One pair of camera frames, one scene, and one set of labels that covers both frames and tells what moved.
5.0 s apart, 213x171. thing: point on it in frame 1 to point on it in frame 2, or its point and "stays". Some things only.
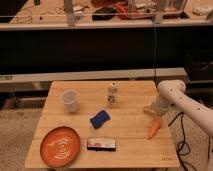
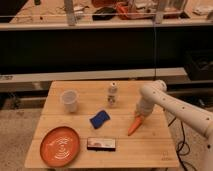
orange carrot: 155,129 to 139,119
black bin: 199,64 stays
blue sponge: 99,119 stays
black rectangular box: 100,144 stays
